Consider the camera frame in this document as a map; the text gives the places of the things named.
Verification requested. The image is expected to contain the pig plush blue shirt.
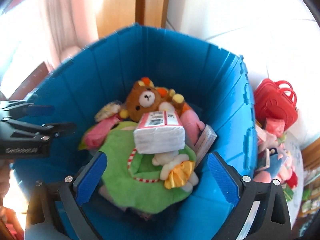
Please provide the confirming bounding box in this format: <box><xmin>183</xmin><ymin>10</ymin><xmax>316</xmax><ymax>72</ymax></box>
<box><xmin>253</xmin><ymin>149</ymin><xmax>293</xmax><ymax>184</ymax></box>

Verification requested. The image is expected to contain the yellow snack packet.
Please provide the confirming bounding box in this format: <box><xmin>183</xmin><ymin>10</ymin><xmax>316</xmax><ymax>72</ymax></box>
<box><xmin>94</xmin><ymin>101</ymin><xmax>122</xmax><ymax>122</ymax></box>

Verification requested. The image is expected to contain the green plush cloth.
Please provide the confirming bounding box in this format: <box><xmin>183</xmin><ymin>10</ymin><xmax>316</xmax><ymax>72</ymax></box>
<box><xmin>100</xmin><ymin>121</ymin><xmax>195</xmax><ymax>214</ymax></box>

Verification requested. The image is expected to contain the white yellow duck plush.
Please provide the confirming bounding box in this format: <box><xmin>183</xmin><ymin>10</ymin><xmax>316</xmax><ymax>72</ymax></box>
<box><xmin>152</xmin><ymin>151</ymin><xmax>199</xmax><ymax>192</ymax></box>

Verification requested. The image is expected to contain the green medicine box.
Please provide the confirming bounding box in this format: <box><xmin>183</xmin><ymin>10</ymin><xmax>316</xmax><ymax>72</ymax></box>
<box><xmin>283</xmin><ymin>184</ymin><xmax>294</xmax><ymax>202</ymax></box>

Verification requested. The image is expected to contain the pig plush red dress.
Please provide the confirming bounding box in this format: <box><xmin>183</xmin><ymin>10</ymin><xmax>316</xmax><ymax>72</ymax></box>
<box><xmin>279</xmin><ymin>154</ymin><xmax>298</xmax><ymax>190</ymax></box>

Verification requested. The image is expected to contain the white barcode box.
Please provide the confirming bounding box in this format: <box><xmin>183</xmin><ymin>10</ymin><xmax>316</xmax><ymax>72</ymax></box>
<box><xmin>256</xmin><ymin>148</ymin><xmax>270</xmax><ymax>172</ymax></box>

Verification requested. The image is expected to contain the pink floral tissue pack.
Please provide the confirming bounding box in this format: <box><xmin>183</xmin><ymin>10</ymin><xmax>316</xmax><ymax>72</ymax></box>
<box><xmin>265</xmin><ymin>118</ymin><xmax>285</xmax><ymax>138</ymax></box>

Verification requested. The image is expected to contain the brown bear plush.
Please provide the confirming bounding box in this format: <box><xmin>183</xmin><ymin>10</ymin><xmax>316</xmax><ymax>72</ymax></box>
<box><xmin>119</xmin><ymin>77</ymin><xmax>191</xmax><ymax>122</ymax></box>

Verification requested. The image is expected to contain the pink plush in crate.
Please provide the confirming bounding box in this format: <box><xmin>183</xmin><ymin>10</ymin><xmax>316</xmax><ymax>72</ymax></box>
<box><xmin>180</xmin><ymin>109</ymin><xmax>206</xmax><ymax>145</ymax></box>

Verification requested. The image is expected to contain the red plastic carry case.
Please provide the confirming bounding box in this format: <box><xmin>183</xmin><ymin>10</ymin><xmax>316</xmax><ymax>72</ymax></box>
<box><xmin>254</xmin><ymin>79</ymin><xmax>298</xmax><ymax>130</ymax></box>

